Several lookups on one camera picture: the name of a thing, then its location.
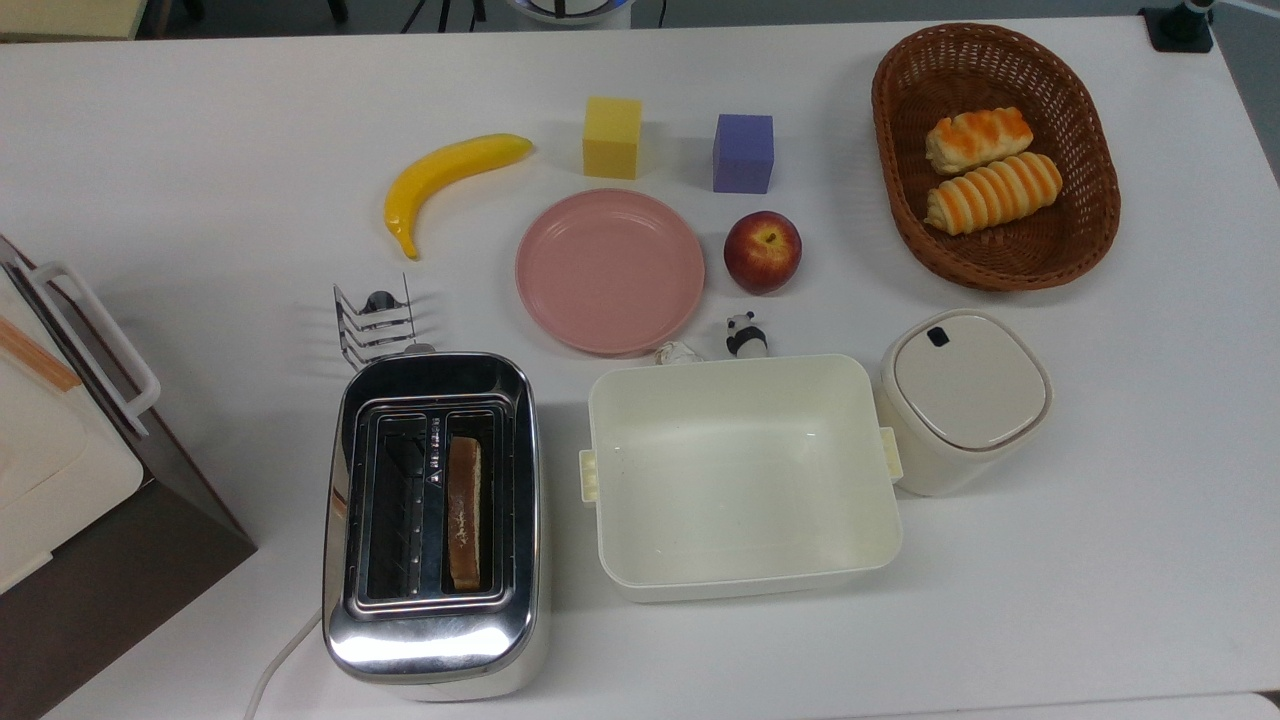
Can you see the purple foam cube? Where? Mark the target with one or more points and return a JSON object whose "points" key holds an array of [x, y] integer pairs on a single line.
{"points": [[743, 153]]}

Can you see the red apple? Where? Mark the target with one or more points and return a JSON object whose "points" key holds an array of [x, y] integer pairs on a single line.
{"points": [[762, 252]]}

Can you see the brown wicker basket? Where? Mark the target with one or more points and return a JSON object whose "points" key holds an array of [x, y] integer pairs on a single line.
{"points": [[1000, 255]]}

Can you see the beige furniture piece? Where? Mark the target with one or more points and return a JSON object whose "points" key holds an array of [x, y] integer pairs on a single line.
{"points": [[70, 18]]}

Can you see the panda figurine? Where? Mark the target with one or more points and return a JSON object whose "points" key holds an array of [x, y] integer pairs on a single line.
{"points": [[746, 338]]}

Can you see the striped long bread roll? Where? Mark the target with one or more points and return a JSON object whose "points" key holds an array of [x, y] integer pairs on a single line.
{"points": [[995, 193]]}

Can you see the black camera stand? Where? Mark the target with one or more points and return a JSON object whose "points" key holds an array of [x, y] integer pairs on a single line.
{"points": [[1180, 28]]}

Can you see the black tripod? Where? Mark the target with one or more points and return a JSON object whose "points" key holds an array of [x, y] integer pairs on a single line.
{"points": [[440, 12]]}

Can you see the cream and chrome toaster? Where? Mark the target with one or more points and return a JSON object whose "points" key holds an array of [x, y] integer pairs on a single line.
{"points": [[430, 650]]}

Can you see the pink plate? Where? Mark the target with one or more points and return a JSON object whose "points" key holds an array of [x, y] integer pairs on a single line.
{"points": [[610, 270]]}

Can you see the orange glazed bread roll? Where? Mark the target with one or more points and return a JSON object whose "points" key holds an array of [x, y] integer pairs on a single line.
{"points": [[978, 140]]}

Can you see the yellow foam cube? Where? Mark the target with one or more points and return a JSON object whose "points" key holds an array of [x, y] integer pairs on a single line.
{"points": [[612, 138]]}

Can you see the small white lidded bin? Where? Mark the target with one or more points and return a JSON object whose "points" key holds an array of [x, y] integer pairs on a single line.
{"points": [[965, 390]]}

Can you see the metal toast rack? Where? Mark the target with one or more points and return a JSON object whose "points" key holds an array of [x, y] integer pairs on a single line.
{"points": [[375, 320]]}

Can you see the toasted bread slice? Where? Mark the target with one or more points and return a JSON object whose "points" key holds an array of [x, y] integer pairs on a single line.
{"points": [[463, 510]]}

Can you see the yellow banana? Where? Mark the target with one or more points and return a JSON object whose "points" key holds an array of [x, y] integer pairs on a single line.
{"points": [[440, 170]]}

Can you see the white plastic storage box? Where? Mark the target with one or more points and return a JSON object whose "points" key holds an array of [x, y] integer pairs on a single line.
{"points": [[740, 480]]}

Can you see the dark brown drawer box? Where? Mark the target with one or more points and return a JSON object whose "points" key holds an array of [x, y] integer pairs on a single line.
{"points": [[120, 600]]}

